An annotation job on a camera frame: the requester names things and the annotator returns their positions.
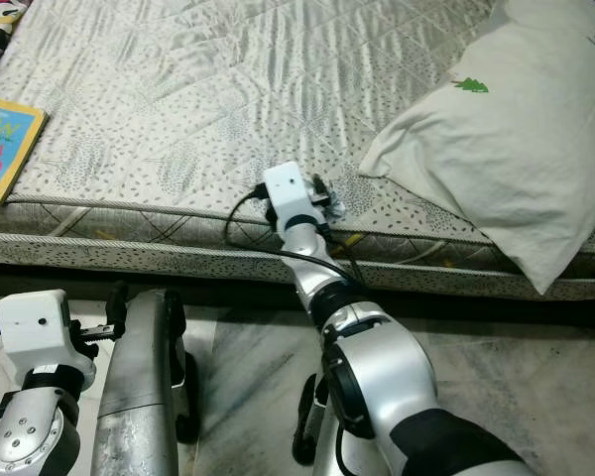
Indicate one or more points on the blue yellow children's book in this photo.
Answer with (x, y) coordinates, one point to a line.
(5, 149)

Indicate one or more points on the white pillow with green print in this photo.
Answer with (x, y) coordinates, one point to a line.
(506, 149)

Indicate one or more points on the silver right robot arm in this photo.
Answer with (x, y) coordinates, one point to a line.
(387, 387)

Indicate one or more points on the white quilted mattress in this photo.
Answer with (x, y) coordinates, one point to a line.
(188, 119)

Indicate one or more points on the silver right robot leg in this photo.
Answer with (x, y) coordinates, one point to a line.
(305, 426)

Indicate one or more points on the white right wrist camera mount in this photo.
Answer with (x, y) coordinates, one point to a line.
(288, 188)

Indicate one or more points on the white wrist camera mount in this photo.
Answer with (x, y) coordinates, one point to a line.
(35, 327)
(288, 188)

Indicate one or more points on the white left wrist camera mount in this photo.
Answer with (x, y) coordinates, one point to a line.
(35, 327)

